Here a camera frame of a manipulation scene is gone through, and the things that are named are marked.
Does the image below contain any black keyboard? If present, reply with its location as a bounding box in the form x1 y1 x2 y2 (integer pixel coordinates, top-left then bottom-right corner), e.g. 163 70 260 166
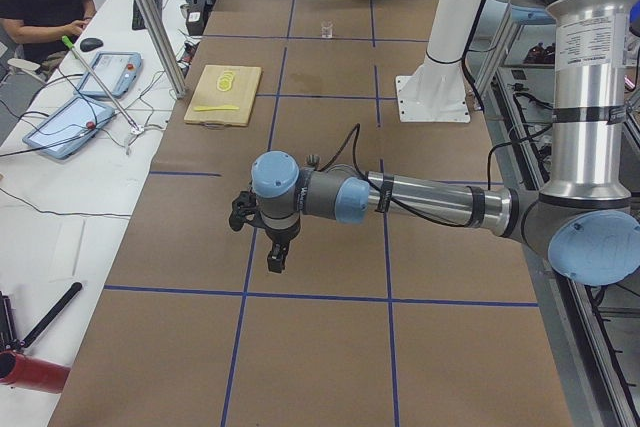
131 0 165 31

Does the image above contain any clear glass shaker cup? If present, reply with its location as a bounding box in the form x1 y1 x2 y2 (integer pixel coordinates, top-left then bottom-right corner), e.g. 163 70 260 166
321 21 333 39

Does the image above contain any black computer mouse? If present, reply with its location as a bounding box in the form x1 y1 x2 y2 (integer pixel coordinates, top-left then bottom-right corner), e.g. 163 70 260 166
79 37 104 53

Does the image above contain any grey office chair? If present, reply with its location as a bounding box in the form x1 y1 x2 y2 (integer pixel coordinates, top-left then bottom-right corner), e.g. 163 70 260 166
1 27 46 95

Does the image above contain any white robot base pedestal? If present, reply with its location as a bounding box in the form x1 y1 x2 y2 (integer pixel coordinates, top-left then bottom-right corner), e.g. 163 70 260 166
396 0 482 123

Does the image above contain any bamboo cutting board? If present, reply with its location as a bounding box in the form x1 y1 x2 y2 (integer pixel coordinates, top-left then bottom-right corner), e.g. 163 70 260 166
184 65 262 127

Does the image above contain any red cylinder bottle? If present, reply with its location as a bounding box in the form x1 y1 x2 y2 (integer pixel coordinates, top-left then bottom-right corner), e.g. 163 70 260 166
1 350 70 394

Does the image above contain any aluminium frame post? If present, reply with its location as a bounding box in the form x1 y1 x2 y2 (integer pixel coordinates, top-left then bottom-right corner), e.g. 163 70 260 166
135 0 186 99

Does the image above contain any teach pendant near post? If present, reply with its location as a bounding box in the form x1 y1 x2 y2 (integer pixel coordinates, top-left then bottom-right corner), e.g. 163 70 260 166
78 52 142 99

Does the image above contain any reacher grabber stick green handle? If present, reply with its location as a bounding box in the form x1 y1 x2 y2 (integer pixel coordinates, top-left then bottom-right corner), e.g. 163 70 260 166
61 35 144 136

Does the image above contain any yellow plastic knife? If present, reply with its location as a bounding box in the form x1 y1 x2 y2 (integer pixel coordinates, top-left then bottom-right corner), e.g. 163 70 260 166
193 104 240 112

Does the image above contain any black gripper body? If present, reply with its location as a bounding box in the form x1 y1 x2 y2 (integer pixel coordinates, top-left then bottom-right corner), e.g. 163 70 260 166
260 214 300 246

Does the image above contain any white foam block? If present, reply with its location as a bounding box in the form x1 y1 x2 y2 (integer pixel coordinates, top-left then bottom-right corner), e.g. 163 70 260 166
48 219 85 282

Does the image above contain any person in black shirt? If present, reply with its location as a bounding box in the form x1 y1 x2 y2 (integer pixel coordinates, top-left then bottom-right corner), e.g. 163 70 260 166
1 0 97 72

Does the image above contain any teach pendant far side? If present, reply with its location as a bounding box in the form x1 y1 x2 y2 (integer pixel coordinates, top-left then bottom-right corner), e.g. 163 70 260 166
22 96 115 160

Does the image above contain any lemon slice nearest knife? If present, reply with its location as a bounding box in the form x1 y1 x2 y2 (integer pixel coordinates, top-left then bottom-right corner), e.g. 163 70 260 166
216 82 231 92

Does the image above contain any steel jigger measuring cup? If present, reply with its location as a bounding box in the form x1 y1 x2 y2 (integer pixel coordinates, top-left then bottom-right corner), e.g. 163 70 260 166
307 154 320 168

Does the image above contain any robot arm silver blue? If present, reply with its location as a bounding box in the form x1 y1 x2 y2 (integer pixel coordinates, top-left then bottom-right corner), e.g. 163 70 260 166
229 0 639 286

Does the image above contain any black folded umbrella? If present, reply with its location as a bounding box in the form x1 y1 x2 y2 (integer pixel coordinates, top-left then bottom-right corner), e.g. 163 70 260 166
1 282 83 352

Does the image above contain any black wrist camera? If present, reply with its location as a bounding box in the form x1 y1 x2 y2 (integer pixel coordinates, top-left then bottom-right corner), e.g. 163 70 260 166
228 191 263 232

